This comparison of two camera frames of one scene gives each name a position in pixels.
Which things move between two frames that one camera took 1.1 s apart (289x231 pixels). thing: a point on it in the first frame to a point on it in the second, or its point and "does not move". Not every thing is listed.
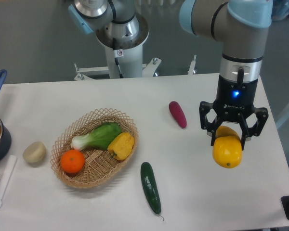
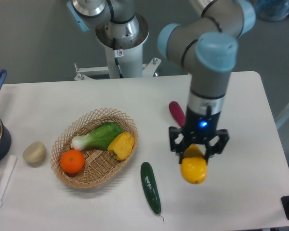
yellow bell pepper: x=121 y=145 does not move
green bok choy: x=98 y=138 does not move
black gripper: x=235 y=98 to x=198 y=127
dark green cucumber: x=151 y=187 does not move
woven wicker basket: x=98 y=167 does not move
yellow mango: x=227 y=148 to x=193 y=166
